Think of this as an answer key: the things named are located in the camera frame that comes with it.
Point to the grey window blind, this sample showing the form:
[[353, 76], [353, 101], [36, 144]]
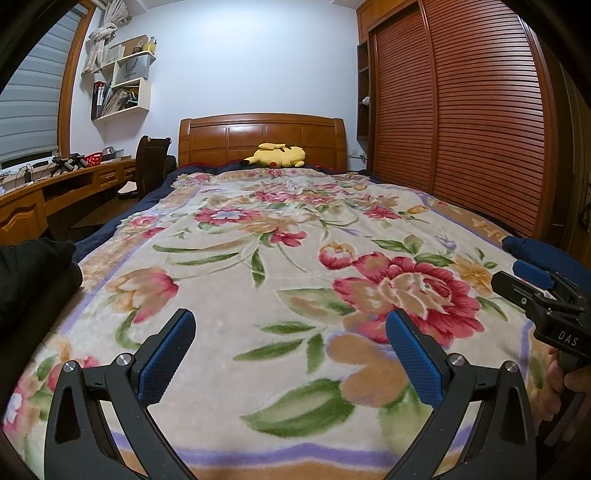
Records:
[[32, 97]]

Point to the wooden desk with cabinets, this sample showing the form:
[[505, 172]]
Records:
[[23, 212]]

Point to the wooden window frame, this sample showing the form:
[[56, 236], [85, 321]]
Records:
[[69, 92]]

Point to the wooden slatted wardrobe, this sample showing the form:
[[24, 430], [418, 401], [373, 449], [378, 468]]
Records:
[[485, 115]]

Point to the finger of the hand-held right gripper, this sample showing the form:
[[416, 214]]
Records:
[[512, 286], [531, 271]]

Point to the yellow plush toy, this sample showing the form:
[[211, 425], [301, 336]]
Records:
[[281, 157]]

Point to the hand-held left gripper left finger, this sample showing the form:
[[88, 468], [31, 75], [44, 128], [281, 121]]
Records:
[[166, 355]]

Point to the dark brown chair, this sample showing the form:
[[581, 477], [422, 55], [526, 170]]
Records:
[[150, 166]]

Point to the wooden bed headboard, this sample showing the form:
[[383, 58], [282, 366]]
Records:
[[221, 143]]

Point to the black power adapter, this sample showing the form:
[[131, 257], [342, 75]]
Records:
[[27, 172]]

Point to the row of books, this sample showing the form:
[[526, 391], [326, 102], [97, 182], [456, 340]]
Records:
[[117, 99]]

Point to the floral blanket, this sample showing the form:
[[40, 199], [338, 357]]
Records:
[[277, 277]]

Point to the person's right hand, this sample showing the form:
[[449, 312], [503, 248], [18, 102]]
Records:
[[554, 369]]

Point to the grey paper bag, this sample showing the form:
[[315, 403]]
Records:
[[130, 71]]

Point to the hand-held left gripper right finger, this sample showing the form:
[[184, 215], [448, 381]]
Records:
[[411, 355]]

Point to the black tripod device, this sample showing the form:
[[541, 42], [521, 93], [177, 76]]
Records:
[[69, 162]]

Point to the red basket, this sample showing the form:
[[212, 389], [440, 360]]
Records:
[[94, 158]]

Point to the dark puffer jacket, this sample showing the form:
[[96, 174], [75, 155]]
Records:
[[32, 304]]

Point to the white wall shelf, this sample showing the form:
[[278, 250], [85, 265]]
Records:
[[144, 94]]

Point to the brown cardboard box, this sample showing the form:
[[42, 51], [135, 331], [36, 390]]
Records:
[[134, 46]]

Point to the wooden door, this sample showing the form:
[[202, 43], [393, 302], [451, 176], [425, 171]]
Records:
[[577, 161]]

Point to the tied beige curtain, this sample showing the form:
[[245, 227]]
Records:
[[99, 44]]

